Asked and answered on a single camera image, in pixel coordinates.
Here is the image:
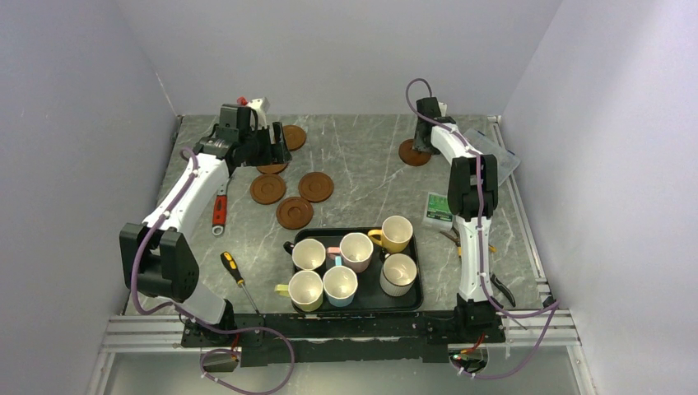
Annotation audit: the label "brown wooden coaster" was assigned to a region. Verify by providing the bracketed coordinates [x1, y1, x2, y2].
[398, 139, 432, 167]
[283, 125, 307, 151]
[298, 172, 334, 203]
[257, 163, 289, 174]
[249, 174, 286, 205]
[276, 197, 314, 230]

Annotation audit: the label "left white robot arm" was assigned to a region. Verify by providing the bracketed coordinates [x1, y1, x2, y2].
[119, 97, 291, 346]

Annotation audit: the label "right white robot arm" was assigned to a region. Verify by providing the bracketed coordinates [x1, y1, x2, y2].
[413, 97, 498, 342]

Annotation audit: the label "green screw bit box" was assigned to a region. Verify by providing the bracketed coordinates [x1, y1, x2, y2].
[422, 192, 454, 231]

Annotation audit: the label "clear plastic organizer box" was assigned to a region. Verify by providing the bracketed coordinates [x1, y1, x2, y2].
[464, 128, 521, 185]

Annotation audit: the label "yellow black screwdriver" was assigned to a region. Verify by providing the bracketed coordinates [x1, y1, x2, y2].
[220, 251, 261, 315]

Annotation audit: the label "pink mug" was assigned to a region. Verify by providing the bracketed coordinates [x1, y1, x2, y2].
[326, 232, 374, 273]

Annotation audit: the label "white ribbed mug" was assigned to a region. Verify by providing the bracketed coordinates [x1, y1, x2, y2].
[379, 253, 418, 297]

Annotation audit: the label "black plastic tray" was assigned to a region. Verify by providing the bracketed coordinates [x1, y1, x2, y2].
[283, 227, 424, 314]

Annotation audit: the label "pale yellow mug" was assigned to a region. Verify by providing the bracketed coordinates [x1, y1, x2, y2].
[274, 270, 323, 313]

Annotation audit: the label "light blue mug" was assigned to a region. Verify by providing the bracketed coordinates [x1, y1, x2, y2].
[323, 256, 358, 308]

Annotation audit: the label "red handled adjustable wrench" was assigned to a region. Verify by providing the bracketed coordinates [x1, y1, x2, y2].
[212, 179, 232, 237]

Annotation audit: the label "yellow handled pliers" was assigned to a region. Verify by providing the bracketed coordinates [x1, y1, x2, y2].
[439, 228, 462, 256]

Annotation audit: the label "black handled cream mug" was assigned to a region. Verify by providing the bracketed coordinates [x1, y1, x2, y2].
[283, 239, 327, 272]

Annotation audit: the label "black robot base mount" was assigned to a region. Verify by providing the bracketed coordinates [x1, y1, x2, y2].
[181, 304, 505, 367]

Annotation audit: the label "aluminium frame rail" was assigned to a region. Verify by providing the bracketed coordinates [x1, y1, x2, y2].
[102, 114, 595, 394]

